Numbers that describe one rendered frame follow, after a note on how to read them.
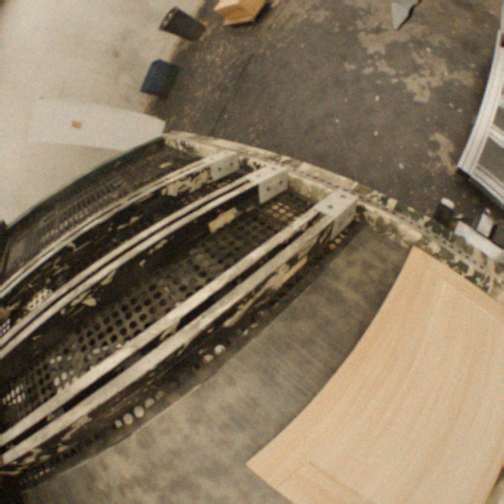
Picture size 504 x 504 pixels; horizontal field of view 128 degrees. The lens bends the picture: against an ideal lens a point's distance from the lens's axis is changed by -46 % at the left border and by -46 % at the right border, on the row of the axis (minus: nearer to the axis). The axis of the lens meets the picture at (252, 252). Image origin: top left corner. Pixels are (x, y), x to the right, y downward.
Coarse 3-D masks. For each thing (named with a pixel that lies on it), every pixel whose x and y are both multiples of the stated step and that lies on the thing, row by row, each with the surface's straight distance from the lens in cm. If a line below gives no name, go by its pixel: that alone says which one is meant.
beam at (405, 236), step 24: (168, 144) 143; (192, 144) 115; (240, 144) 102; (240, 168) 88; (312, 168) 77; (312, 192) 68; (360, 192) 67; (360, 216) 63; (384, 216) 60; (408, 216) 65; (408, 240) 61; (456, 240) 68; (456, 264) 62; (480, 288) 65
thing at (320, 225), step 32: (320, 224) 48; (256, 256) 40; (288, 256) 40; (224, 288) 37; (256, 288) 37; (160, 320) 36; (192, 320) 38; (224, 320) 36; (128, 352) 37; (160, 352) 34; (192, 352) 37; (96, 384) 40; (128, 384) 35; (160, 384) 40; (32, 416) 49; (64, 416) 42; (96, 416) 41; (0, 448) 62; (32, 448) 50; (64, 448) 52
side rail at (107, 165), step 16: (144, 144) 145; (160, 144) 147; (112, 160) 139; (128, 160) 141; (80, 176) 140; (96, 176) 139; (64, 192) 140; (80, 192) 140; (32, 208) 144; (16, 224) 147
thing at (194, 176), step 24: (192, 168) 80; (216, 168) 81; (144, 192) 72; (168, 192) 74; (96, 216) 74; (120, 216) 71; (144, 216) 73; (72, 240) 71; (96, 240) 72; (48, 264) 74; (72, 264) 75; (0, 288) 87; (24, 288) 79; (0, 312) 87
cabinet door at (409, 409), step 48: (432, 288) 54; (384, 336) 42; (432, 336) 47; (480, 336) 57; (336, 384) 36; (384, 384) 39; (432, 384) 44; (480, 384) 53; (288, 432) 34; (336, 432) 36; (384, 432) 39; (432, 432) 44; (480, 432) 52; (288, 480) 35; (336, 480) 37; (384, 480) 40; (432, 480) 45; (480, 480) 54
